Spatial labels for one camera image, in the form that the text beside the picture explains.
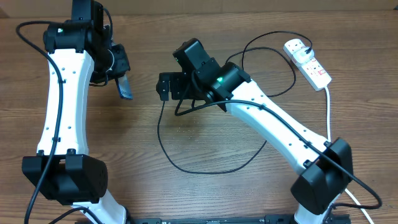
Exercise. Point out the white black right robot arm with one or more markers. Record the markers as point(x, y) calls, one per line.
point(324, 168)

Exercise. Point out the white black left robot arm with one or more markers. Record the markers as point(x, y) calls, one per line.
point(81, 53)

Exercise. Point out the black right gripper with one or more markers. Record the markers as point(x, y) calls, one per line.
point(179, 81)

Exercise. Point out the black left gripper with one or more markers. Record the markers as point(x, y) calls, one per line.
point(122, 63)

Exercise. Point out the white power extension strip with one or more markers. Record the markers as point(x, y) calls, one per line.
point(313, 71)

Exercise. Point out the blue Samsung Galaxy smartphone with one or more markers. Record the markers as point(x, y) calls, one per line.
point(123, 87)

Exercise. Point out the white charger plug adapter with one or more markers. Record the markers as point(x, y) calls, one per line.
point(302, 56)

